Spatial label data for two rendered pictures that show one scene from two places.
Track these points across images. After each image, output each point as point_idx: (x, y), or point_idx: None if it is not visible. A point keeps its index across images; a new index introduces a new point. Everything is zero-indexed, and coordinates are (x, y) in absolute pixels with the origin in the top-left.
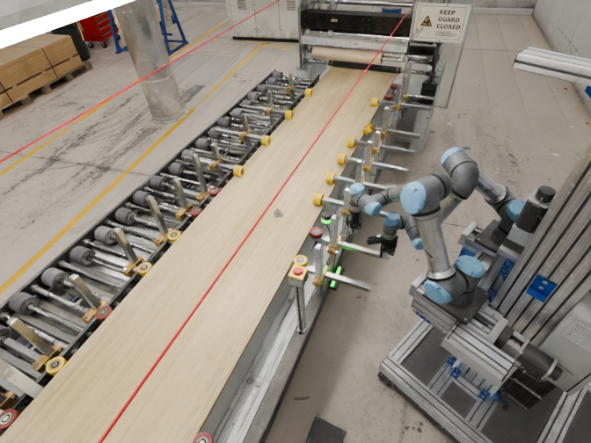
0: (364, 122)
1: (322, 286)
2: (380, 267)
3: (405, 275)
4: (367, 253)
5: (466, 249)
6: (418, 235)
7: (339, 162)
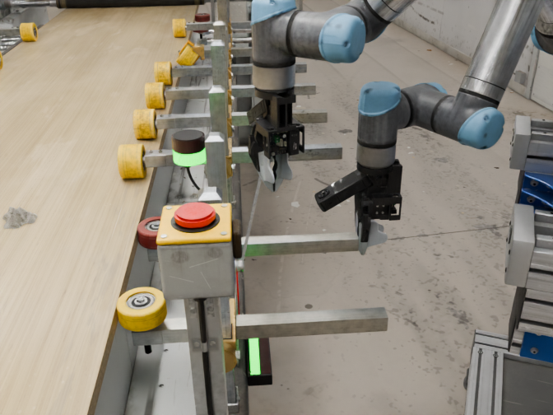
0: (173, 55)
1: (234, 376)
2: (302, 355)
3: (363, 352)
4: (322, 246)
5: (535, 173)
6: (474, 103)
7: (151, 101)
